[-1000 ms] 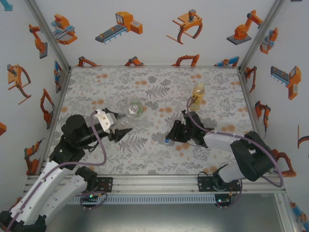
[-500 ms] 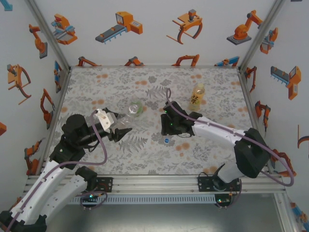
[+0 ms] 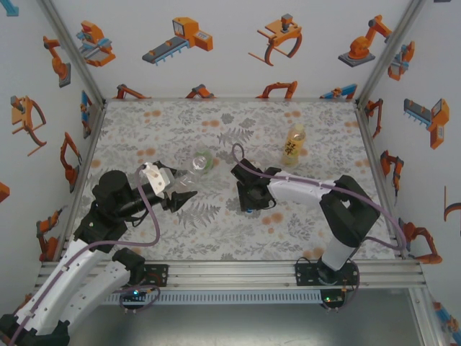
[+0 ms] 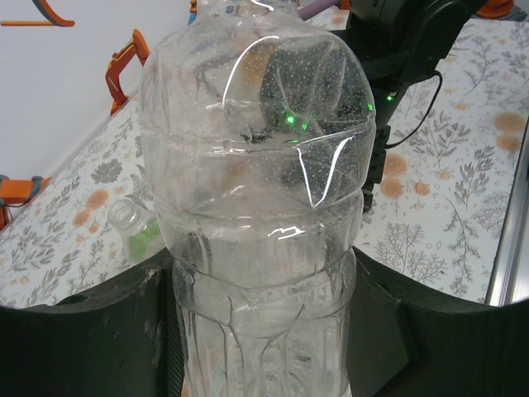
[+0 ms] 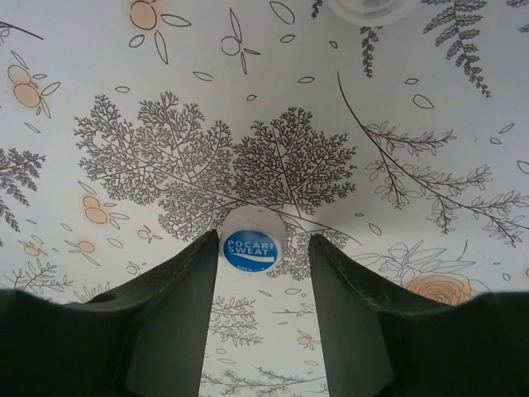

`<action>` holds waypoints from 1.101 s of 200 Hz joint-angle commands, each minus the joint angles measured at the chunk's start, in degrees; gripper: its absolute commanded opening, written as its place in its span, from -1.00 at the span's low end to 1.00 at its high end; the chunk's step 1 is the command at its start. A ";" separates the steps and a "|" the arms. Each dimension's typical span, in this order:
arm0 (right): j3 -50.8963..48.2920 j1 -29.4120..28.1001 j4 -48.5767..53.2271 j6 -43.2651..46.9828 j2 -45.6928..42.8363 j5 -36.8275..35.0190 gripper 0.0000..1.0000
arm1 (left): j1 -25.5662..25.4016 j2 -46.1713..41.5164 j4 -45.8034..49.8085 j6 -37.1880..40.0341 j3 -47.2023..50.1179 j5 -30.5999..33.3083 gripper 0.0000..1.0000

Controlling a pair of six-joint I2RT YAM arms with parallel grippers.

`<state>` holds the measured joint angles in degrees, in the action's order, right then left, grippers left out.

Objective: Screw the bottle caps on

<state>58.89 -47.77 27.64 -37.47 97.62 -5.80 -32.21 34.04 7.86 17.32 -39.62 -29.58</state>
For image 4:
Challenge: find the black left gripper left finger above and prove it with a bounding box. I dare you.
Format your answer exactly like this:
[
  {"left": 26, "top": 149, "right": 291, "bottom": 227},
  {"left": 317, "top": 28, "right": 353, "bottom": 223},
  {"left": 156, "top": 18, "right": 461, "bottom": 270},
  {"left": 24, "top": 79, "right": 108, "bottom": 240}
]
[{"left": 0, "top": 247, "right": 185, "bottom": 397}]

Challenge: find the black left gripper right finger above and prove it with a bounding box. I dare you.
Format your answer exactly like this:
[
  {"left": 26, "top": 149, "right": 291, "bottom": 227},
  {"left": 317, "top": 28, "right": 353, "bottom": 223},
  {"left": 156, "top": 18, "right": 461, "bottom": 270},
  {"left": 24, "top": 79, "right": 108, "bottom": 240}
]
[{"left": 349, "top": 246, "right": 529, "bottom": 397}]

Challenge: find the green label plastic bottle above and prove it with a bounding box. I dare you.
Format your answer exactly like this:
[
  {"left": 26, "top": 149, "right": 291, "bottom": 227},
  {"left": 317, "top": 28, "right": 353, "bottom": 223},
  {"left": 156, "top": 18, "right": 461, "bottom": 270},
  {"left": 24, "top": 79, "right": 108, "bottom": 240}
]
[{"left": 107, "top": 198, "right": 166, "bottom": 262}]

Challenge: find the clear unlabelled plastic bottle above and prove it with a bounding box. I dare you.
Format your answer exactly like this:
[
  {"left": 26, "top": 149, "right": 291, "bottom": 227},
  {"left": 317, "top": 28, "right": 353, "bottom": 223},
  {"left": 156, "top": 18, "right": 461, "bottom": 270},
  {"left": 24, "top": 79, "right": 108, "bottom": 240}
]
[{"left": 138, "top": 0, "right": 377, "bottom": 397}]

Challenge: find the floral print table cloth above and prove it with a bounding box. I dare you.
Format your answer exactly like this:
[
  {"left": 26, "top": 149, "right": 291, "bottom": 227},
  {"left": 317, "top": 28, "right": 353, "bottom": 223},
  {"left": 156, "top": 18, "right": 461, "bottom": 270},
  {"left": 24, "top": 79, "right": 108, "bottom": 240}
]
[{"left": 0, "top": 18, "right": 529, "bottom": 309}]

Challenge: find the wide aluminium extrusion beam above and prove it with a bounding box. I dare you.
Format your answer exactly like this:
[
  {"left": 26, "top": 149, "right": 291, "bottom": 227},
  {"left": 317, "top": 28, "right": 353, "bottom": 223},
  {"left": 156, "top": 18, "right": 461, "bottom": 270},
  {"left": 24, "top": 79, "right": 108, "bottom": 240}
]
[{"left": 487, "top": 119, "right": 529, "bottom": 307}]

